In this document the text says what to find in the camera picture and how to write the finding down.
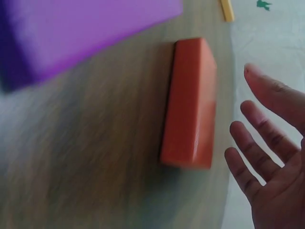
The person's right hand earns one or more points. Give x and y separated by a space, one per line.
281 195

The person's right thumb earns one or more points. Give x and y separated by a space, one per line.
277 96

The orange-red rectangular block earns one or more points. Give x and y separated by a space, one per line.
184 102

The yellow bar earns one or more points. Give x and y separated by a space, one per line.
228 11

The purple box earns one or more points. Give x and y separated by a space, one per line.
95 28

